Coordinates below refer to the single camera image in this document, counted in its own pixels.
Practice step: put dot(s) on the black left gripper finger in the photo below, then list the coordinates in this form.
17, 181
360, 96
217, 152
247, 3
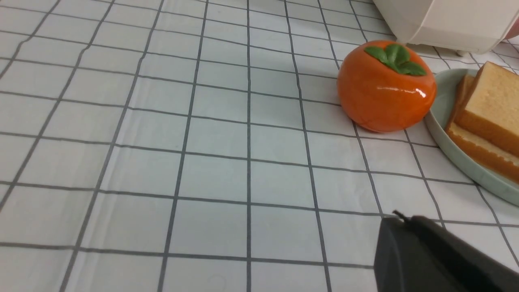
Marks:
414, 254

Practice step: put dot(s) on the toast slice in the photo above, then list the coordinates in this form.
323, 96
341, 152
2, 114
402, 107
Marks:
491, 108
479, 149

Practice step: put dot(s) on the cream white toaster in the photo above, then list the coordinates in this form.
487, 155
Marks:
465, 26

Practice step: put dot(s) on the light green plate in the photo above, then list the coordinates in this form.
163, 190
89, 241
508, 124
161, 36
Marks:
436, 120

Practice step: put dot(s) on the orange persimmon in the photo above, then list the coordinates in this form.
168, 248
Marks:
384, 86

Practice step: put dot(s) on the pink peach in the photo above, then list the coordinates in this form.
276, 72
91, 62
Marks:
513, 31

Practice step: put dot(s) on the white grid tablecloth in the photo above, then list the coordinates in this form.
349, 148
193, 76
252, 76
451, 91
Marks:
199, 145

